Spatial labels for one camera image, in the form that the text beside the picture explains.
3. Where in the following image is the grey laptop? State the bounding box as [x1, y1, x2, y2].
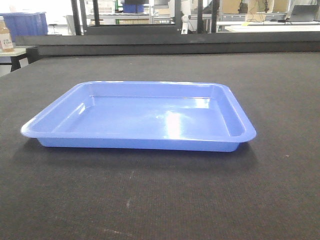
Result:
[286, 5, 319, 22]

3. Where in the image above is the white side table left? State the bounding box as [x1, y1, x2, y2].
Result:
[0, 46, 38, 72]

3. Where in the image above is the blue plastic tray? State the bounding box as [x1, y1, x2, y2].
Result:
[20, 81, 257, 152]

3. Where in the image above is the black table edge rail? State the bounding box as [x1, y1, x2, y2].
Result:
[16, 31, 320, 57]

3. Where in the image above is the blue storage bin background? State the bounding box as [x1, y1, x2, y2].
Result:
[0, 12, 48, 43]

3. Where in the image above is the black metal frame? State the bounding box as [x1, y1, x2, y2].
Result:
[70, 0, 221, 36]

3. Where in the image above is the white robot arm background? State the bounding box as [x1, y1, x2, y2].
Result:
[180, 0, 192, 35]

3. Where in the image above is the white background table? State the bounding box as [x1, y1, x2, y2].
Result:
[217, 21, 320, 33]

